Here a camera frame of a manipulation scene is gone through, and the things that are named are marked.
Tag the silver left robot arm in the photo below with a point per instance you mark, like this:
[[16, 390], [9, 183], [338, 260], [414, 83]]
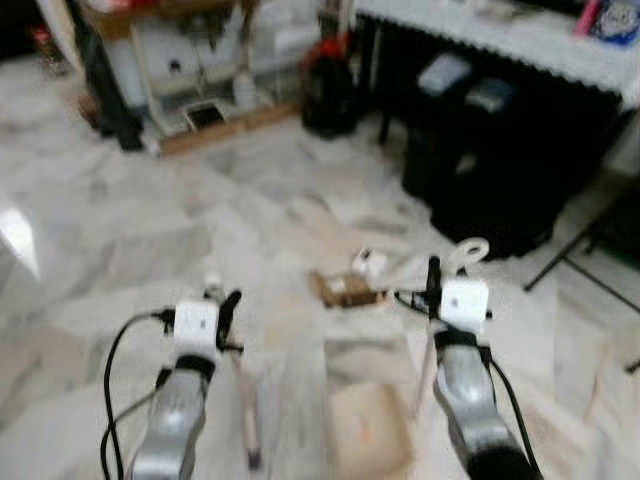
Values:
[[175, 420]]

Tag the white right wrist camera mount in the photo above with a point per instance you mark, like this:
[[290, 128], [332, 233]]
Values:
[[465, 305]]

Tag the black framed tray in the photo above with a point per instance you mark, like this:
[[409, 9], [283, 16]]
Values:
[[207, 116]]

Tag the blue and white pack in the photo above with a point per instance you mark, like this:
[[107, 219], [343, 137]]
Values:
[[618, 20]]

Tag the small black trash bin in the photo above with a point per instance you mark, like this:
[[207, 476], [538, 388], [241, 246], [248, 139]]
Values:
[[445, 120]]

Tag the large black trash bin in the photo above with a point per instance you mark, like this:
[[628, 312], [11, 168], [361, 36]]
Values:
[[520, 170]]

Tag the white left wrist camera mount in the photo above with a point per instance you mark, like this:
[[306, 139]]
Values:
[[196, 324]]

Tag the red and black vacuum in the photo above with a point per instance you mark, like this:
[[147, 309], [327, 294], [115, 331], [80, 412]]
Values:
[[330, 85]]

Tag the table with white cloth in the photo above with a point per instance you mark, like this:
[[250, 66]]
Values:
[[500, 35]]

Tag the white plastic bottle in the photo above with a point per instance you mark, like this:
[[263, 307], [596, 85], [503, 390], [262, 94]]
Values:
[[245, 92]]

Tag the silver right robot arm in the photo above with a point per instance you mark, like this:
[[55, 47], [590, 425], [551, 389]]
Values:
[[468, 390]]

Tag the pink packet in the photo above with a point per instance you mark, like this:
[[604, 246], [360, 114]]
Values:
[[588, 15]]

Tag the wooden storage shelf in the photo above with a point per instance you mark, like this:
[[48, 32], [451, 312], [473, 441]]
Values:
[[200, 55]]

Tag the brown cardboard scrap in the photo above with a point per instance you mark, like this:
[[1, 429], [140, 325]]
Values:
[[345, 289]]

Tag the white crumpled paper scrap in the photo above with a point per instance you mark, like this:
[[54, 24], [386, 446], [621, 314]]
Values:
[[370, 263]]

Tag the dark green folded umbrella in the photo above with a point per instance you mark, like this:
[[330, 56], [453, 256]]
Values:
[[105, 80]]

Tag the black metal stand legs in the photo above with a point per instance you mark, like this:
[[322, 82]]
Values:
[[570, 262]]

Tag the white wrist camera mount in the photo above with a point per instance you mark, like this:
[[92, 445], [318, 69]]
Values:
[[465, 305], [196, 324]]

